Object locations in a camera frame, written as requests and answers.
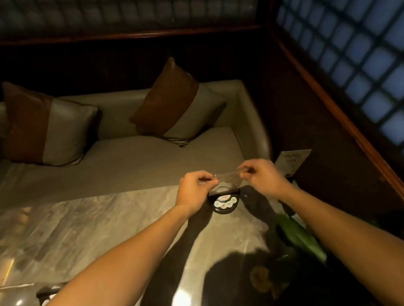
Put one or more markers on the person's left hand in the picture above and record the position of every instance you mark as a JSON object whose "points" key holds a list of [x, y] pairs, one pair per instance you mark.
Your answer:
{"points": [[192, 193]]}

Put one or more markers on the person's right hand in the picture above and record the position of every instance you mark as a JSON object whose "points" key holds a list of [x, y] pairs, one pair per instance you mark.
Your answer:
{"points": [[265, 179]]}

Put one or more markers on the person's right thumb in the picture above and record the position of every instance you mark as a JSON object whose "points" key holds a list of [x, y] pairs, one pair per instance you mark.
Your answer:
{"points": [[247, 179]]}

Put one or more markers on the person's left thumb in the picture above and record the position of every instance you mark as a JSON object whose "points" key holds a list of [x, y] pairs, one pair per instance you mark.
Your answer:
{"points": [[209, 184]]}

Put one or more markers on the clear plastic wrapper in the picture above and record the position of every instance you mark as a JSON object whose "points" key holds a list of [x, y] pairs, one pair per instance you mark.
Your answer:
{"points": [[229, 177]]}

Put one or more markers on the person's right forearm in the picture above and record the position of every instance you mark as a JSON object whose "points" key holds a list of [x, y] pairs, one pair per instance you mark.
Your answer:
{"points": [[362, 244]]}

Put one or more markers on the person's left forearm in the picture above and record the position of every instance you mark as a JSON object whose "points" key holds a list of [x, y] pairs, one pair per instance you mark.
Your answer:
{"points": [[94, 295]]}

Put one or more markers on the black round call button device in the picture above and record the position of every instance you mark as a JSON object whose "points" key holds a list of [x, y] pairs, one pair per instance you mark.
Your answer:
{"points": [[224, 201]]}

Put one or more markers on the white paper card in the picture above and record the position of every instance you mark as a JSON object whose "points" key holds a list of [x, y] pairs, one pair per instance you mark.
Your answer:
{"points": [[292, 160]]}

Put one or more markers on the green plant leaf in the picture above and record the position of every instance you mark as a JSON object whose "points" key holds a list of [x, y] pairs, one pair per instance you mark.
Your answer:
{"points": [[302, 236]]}

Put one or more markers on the brown and grey cushion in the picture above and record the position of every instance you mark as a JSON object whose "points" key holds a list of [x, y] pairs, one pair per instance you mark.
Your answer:
{"points": [[177, 104], [44, 125]]}

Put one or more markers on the grey upholstered sofa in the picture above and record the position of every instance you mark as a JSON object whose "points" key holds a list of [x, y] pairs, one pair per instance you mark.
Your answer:
{"points": [[119, 147]]}

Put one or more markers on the lattice window screen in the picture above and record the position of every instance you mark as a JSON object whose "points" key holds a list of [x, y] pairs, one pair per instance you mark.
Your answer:
{"points": [[364, 59], [109, 9]]}

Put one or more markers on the black tray with white items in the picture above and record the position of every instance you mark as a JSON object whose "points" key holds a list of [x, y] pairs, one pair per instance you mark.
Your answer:
{"points": [[50, 293]]}

